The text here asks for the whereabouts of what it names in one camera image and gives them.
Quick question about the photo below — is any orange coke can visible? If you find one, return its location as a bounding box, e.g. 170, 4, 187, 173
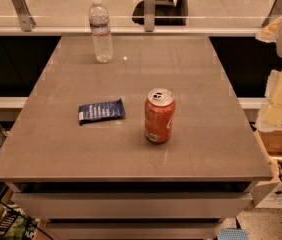
145, 88, 176, 143

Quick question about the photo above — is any grey drawer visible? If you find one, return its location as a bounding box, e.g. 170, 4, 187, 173
12, 193, 252, 219
45, 222, 223, 240

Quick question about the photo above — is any right metal railing bracket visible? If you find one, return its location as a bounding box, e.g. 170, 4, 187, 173
262, 0, 282, 27

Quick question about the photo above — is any blue snack packet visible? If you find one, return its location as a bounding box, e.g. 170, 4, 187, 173
78, 99, 126, 124

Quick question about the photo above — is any left metal railing bracket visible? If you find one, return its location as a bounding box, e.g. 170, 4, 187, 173
11, 0, 36, 32

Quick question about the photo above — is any middle metal railing bracket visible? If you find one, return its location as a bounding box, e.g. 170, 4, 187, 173
144, 0, 155, 32

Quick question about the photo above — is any clear plastic water bottle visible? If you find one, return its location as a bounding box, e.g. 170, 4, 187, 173
88, 0, 114, 63

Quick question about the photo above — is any black office chair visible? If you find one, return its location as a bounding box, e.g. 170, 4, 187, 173
131, 0, 193, 27

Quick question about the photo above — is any green chip bag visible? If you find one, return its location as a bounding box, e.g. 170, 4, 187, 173
0, 205, 40, 240

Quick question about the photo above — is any blue perforated basket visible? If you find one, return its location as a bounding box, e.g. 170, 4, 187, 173
217, 229, 249, 240

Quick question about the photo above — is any upper grey drawer front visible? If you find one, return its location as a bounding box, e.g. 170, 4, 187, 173
12, 193, 252, 219

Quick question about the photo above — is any metal railing bracket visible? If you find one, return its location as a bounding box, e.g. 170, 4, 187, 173
144, 0, 155, 32
11, 0, 36, 32
262, 0, 282, 27

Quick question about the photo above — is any lower grey drawer front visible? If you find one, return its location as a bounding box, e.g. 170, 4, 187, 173
45, 222, 223, 240

